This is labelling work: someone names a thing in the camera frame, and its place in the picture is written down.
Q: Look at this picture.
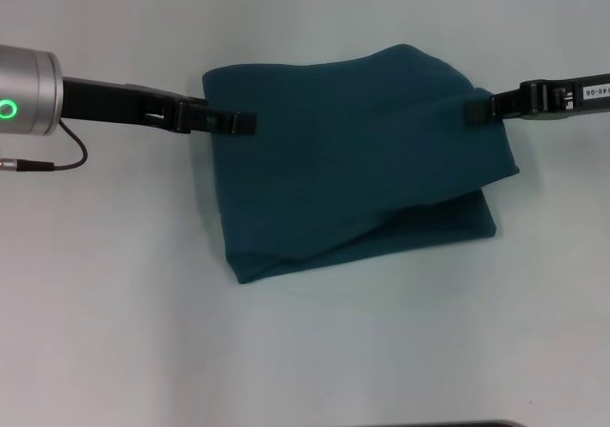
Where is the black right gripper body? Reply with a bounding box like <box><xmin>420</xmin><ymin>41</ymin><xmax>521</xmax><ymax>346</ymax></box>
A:
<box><xmin>518</xmin><ymin>71</ymin><xmax>610</xmax><ymax>123</ymax></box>

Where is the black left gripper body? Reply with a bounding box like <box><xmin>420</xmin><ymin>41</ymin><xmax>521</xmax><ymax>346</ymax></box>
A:
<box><xmin>60</xmin><ymin>76</ymin><xmax>193</xmax><ymax>135</ymax></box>

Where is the teal blue printed t-shirt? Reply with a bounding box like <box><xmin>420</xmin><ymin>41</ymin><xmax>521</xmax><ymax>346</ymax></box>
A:
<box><xmin>200</xmin><ymin>42</ymin><xmax>521</xmax><ymax>287</ymax></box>

